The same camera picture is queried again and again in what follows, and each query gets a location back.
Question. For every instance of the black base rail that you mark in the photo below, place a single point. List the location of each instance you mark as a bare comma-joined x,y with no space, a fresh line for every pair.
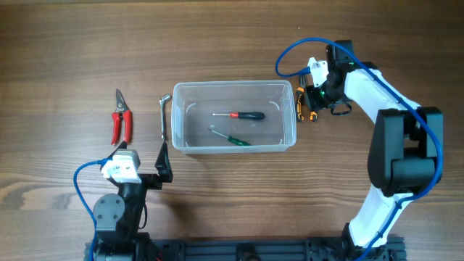
312,249

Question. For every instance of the red handled pruning shears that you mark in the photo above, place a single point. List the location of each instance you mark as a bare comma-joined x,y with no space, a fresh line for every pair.
122,114

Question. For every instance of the clear plastic container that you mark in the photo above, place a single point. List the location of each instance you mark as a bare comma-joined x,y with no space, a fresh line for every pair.
219,117

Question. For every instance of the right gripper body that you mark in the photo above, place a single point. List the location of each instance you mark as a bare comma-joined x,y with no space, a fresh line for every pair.
321,97

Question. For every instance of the orange black pliers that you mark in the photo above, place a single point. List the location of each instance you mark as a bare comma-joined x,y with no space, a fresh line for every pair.
300,94

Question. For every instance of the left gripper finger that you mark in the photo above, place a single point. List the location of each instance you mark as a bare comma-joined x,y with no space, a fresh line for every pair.
122,145
162,163

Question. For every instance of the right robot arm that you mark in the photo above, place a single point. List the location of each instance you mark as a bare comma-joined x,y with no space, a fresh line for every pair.
405,158

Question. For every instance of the black red screwdriver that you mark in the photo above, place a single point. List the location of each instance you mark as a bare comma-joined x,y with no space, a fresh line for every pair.
243,115

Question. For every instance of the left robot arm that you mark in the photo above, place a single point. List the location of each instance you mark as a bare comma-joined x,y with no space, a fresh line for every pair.
119,218

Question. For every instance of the green handled screwdriver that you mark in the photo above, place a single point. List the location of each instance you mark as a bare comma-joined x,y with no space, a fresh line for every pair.
230,139

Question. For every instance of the silver socket wrench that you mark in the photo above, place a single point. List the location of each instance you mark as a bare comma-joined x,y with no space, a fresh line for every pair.
162,101

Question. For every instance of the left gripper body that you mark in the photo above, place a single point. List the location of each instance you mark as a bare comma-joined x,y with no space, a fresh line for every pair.
151,181

